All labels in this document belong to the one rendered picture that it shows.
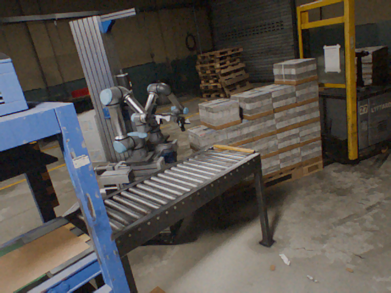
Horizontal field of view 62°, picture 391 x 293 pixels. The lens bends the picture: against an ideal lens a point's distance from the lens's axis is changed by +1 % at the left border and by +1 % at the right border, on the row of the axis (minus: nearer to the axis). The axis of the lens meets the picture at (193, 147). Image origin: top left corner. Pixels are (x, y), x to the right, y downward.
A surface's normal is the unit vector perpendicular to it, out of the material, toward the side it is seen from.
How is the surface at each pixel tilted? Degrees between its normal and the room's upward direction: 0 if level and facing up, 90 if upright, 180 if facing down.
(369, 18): 90
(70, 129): 90
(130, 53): 90
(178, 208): 90
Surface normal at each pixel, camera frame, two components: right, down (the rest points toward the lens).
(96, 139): -0.20, 0.34
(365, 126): 0.37, 0.22
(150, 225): 0.67, 0.11
